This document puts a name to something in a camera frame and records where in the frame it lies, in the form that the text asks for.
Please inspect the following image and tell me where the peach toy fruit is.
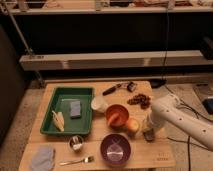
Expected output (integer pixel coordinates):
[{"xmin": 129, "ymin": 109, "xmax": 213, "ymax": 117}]
[{"xmin": 125, "ymin": 118, "xmax": 140, "ymax": 134}]

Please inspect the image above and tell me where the white plastic cup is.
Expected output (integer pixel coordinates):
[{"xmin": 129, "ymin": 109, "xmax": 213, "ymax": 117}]
[{"xmin": 91, "ymin": 96, "xmax": 108, "ymax": 113}]

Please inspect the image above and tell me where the black floor cable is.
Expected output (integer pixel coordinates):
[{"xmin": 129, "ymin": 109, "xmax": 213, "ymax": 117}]
[{"xmin": 164, "ymin": 84, "xmax": 213, "ymax": 171}]

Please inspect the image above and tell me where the small black clip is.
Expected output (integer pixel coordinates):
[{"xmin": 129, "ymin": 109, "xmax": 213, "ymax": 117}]
[{"xmin": 127, "ymin": 81, "xmax": 137, "ymax": 92}]

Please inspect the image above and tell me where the grey folded cloth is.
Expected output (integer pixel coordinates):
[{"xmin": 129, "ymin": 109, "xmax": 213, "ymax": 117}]
[{"xmin": 29, "ymin": 146, "xmax": 55, "ymax": 171}]

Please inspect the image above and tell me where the red carrot toy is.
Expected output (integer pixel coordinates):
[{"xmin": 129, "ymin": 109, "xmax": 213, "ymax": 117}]
[{"xmin": 107, "ymin": 113, "xmax": 119, "ymax": 126}]

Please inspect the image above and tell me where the blue-grey sponge in tray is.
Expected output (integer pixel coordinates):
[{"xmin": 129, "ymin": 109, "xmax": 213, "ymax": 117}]
[{"xmin": 70, "ymin": 101, "xmax": 81, "ymax": 118}]

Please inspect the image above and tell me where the blue device on floor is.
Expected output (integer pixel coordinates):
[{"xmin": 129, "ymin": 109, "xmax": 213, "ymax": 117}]
[{"xmin": 202, "ymin": 98, "xmax": 213, "ymax": 115}]

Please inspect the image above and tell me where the metal shelf rail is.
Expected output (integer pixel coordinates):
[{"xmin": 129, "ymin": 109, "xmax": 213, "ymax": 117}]
[{"xmin": 19, "ymin": 50, "xmax": 213, "ymax": 71}]

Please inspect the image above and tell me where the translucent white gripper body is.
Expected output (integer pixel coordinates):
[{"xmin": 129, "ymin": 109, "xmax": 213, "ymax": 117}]
[{"xmin": 144, "ymin": 113, "xmax": 165, "ymax": 132}]

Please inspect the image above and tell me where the small metal cup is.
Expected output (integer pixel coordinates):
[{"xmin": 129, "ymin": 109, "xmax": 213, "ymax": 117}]
[{"xmin": 69, "ymin": 135, "xmax": 83, "ymax": 151}]

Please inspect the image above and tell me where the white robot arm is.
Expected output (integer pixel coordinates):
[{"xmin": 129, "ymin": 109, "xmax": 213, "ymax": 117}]
[{"xmin": 143, "ymin": 93, "xmax": 213, "ymax": 151}]

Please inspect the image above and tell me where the purple plastic bowl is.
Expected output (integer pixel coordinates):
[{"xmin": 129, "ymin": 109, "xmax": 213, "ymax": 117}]
[{"xmin": 100, "ymin": 134, "xmax": 131, "ymax": 167}]

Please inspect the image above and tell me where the wooden table board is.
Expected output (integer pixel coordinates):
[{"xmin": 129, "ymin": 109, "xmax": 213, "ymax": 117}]
[{"xmin": 18, "ymin": 82, "xmax": 175, "ymax": 171}]

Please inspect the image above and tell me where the silver metal fork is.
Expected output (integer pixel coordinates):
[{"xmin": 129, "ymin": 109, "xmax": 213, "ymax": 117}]
[{"xmin": 59, "ymin": 156, "xmax": 94, "ymax": 166}]

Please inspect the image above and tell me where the green plastic tray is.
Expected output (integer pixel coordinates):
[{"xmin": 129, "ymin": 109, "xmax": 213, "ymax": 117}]
[{"xmin": 40, "ymin": 87, "xmax": 94, "ymax": 136}]

